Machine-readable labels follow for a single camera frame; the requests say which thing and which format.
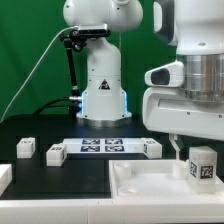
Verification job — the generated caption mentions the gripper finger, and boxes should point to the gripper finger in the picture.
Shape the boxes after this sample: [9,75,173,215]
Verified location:
[169,134,184,160]

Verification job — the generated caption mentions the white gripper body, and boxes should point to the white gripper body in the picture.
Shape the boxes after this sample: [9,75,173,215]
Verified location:
[142,61,224,141]

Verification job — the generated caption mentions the white square tabletop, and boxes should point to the white square tabletop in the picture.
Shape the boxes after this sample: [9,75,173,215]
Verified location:
[109,160,224,200]

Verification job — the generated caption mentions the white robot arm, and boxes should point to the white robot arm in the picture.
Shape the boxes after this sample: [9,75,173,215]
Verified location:
[63,0,224,141]

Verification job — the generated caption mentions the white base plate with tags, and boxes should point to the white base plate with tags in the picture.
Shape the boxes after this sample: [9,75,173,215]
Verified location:
[63,138,143,154]

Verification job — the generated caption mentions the grey camera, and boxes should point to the grey camera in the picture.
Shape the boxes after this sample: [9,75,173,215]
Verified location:
[71,24,110,38]

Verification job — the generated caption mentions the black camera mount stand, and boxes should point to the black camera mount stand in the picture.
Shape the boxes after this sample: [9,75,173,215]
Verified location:
[59,33,87,117]

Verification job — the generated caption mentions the black cable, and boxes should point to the black cable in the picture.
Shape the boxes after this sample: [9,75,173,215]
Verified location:
[33,97,72,116]

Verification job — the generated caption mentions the white cable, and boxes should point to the white cable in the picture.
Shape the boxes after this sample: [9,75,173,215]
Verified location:
[0,25,80,123]

